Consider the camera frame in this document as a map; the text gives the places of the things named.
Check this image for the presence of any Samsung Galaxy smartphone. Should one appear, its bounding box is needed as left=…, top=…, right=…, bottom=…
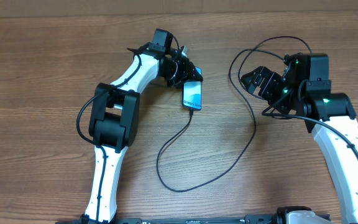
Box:
left=182, top=81, right=202, bottom=111

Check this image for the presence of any black charger cable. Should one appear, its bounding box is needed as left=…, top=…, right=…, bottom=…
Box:
left=155, top=35, right=313, bottom=193

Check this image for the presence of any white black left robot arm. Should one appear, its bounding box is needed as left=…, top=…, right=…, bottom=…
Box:
left=80, top=29, right=203, bottom=223

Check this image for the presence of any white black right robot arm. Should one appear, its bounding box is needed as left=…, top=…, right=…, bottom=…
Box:
left=239, top=53, right=358, bottom=223

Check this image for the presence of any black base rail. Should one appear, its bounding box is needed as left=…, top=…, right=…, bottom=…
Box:
left=54, top=205, right=332, bottom=224

